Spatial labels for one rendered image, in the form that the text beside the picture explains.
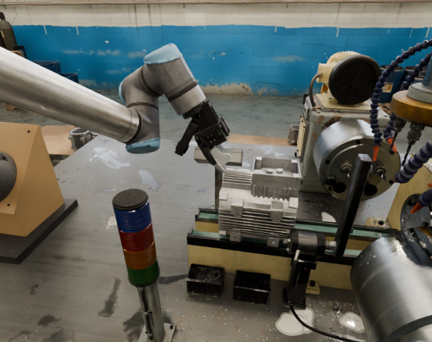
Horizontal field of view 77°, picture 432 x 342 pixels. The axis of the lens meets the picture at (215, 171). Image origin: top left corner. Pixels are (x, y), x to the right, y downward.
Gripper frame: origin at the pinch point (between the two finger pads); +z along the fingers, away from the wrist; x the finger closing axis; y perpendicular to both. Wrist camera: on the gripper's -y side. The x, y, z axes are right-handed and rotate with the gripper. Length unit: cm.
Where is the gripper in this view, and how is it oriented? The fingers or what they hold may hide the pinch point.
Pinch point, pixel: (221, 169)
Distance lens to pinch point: 82.4
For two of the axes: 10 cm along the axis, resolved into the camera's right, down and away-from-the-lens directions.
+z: 4.9, 8.0, 3.5
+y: 8.5, -3.6, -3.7
